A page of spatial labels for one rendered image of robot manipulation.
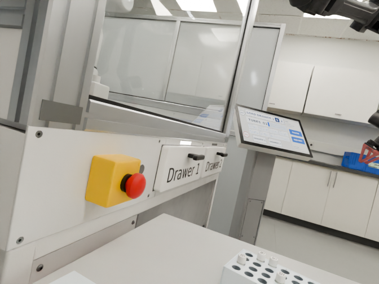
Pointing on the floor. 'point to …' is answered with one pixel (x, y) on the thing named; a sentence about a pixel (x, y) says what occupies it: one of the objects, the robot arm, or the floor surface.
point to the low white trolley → (173, 257)
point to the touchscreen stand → (251, 196)
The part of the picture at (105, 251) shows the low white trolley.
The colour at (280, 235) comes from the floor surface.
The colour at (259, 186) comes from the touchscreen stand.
